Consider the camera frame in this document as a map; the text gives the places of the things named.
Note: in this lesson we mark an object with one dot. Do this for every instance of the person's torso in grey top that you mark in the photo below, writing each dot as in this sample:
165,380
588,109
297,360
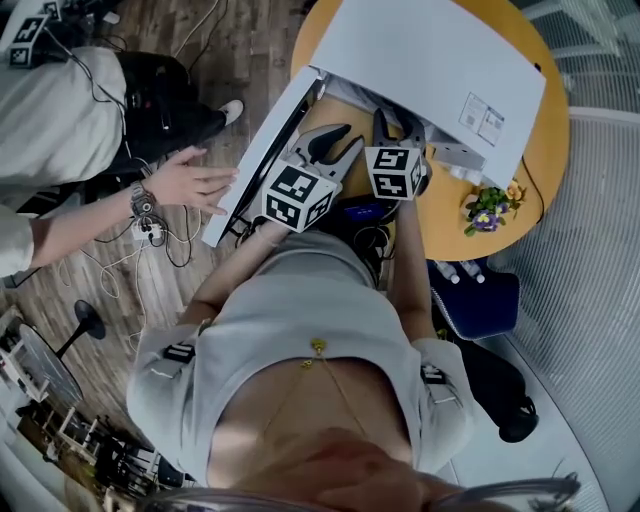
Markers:
300,300

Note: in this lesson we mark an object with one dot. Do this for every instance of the person's left forearm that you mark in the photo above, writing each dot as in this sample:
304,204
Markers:
225,272

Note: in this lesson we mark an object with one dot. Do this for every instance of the blue padded chair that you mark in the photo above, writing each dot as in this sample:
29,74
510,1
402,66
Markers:
480,310

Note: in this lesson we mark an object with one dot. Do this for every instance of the window blinds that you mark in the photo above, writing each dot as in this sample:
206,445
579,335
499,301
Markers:
590,225

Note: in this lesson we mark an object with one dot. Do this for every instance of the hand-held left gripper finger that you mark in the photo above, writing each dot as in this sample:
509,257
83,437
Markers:
299,145
347,157

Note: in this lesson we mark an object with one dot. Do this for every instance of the clear water bottle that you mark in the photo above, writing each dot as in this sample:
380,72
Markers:
447,271
472,271

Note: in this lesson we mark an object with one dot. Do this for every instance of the round wooden table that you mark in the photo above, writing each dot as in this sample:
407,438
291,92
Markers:
440,235

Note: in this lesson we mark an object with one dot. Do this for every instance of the person's face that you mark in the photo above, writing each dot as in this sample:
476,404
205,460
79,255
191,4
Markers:
365,470

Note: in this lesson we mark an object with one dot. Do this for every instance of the white microwave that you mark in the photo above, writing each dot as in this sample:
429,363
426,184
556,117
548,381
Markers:
425,60

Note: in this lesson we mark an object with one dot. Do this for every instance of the black office chair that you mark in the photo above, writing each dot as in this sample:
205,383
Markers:
500,390

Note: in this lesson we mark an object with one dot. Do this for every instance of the person's eyeglasses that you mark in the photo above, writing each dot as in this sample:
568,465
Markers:
500,492

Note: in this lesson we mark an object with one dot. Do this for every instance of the black round pedestal table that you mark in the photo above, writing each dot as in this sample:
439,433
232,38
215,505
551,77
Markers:
50,365

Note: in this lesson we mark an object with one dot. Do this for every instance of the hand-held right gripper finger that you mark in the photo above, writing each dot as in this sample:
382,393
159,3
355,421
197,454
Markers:
415,134
380,130

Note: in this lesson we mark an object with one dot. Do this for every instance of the white wooden rack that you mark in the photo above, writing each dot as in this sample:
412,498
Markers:
10,360

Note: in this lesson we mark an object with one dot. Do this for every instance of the white power strip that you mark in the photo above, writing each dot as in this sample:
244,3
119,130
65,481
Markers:
150,232

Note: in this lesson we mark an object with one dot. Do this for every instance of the blue electronic pack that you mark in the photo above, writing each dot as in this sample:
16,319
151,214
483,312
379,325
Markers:
362,212

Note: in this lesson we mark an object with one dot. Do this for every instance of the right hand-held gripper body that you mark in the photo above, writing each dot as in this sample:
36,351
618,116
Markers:
390,170

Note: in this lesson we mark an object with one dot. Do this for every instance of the person's right forearm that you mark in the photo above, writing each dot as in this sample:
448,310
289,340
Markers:
412,270

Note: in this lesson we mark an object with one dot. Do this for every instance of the purple flower pot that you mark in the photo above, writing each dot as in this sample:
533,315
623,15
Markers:
487,205

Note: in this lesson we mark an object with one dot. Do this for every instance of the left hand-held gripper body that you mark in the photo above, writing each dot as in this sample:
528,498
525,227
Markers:
295,190

